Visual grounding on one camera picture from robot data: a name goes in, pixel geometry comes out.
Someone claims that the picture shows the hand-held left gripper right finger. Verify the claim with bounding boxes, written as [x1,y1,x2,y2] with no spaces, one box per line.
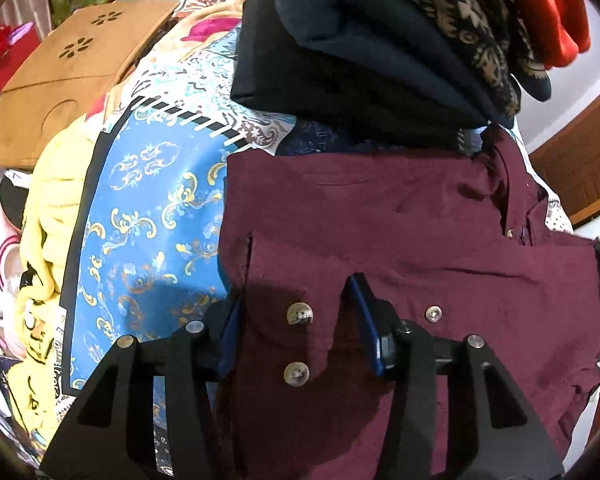
[347,274,566,480]

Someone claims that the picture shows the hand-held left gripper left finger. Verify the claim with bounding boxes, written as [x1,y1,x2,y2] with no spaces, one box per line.
[40,297,244,480]

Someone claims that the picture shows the maroon button shirt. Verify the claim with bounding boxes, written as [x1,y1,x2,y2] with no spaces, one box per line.
[217,127,600,480]

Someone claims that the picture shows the wooden door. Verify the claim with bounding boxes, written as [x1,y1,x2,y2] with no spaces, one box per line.
[527,67,600,231]

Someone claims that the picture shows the blue patchwork printed blanket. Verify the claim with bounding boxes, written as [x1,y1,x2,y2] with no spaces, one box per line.
[55,0,576,478]

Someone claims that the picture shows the yellow blanket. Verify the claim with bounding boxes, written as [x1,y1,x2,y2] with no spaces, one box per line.
[15,110,112,456]

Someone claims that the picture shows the white printed cloth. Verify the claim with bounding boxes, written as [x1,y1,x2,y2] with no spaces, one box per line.
[0,167,48,466]

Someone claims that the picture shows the black folded garment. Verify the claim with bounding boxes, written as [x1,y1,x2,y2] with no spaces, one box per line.
[230,0,487,149]

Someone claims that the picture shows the black cloth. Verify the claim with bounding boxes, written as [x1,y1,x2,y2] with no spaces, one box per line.
[0,175,32,232]

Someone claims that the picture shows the red folded garment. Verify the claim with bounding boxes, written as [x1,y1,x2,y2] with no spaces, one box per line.
[490,0,593,69]

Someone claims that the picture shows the patterned folded sweater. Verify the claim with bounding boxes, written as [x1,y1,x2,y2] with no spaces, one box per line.
[375,0,553,117]

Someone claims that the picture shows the navy folded garment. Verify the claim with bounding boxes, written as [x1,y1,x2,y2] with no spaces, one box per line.
[265,0,518,129]

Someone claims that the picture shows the tan wooden lap desk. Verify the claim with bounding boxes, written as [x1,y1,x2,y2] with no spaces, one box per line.
[0,0,182,169]

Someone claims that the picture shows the pink red box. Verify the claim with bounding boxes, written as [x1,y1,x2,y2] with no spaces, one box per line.
[0,22,37,106]

